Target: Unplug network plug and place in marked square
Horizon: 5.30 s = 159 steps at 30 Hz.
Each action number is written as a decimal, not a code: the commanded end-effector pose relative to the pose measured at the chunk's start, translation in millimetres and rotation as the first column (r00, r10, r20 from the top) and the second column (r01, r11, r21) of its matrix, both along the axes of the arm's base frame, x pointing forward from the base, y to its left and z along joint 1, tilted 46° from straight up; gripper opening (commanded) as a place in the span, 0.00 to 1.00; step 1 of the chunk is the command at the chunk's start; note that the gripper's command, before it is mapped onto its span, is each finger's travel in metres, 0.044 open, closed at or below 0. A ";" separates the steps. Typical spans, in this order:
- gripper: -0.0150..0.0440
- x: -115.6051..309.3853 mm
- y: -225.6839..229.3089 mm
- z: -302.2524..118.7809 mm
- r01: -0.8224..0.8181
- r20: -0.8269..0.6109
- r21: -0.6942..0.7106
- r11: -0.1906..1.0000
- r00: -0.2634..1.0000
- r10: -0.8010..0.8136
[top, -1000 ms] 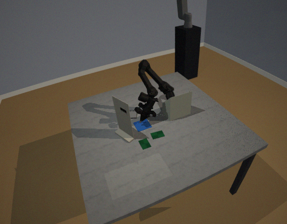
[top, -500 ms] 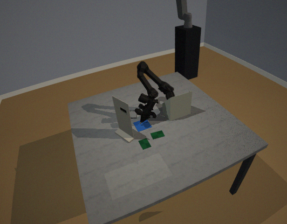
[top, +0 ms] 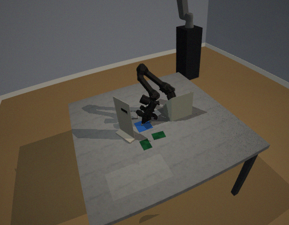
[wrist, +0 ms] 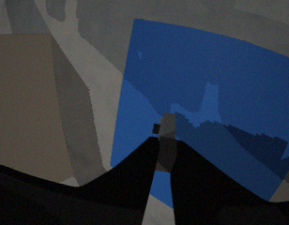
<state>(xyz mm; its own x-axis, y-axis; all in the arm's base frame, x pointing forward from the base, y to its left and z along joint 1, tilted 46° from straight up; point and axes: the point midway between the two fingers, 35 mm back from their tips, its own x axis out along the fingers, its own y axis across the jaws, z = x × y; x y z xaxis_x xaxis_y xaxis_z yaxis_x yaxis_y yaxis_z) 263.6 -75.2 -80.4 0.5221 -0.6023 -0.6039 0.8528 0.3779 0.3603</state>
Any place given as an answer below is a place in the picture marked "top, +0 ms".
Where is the blue square mat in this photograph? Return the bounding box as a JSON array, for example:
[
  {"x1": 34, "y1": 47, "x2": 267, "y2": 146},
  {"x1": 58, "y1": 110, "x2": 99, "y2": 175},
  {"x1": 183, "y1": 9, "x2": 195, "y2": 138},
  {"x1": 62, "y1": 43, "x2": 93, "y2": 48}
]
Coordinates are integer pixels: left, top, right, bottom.
[{"x1": 134, "y1": 121, "x2": 153, "y2": 132}]

